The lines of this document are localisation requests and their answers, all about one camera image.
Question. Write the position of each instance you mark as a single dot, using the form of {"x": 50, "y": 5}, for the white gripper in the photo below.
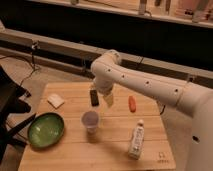
{"x": 104, "y": 87}

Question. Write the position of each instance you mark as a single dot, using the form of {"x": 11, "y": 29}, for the black eraser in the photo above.
{"x": 94, "y": 98}

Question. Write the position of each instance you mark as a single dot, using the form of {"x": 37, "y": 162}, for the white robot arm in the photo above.
{"x": 194, "y": 100}

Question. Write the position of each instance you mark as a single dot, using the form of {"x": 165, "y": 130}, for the white sponge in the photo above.
{"x": 55, "y": 100}

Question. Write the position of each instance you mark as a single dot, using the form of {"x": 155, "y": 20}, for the orange carrot toy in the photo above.
{"x": 132, "y": 104}

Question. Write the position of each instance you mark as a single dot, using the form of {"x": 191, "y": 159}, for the white paper cup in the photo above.
{"x": 90, "y": 121}

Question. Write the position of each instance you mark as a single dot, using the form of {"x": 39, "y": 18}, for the white plastic bottle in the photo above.
{"x": 135, "y": 147}

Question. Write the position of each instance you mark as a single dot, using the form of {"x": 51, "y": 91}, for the green bowl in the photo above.
{"x": 46, "y": 130}

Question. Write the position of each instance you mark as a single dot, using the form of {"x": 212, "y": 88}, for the black tripod stand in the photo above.
{"x": 10, "y": 102}

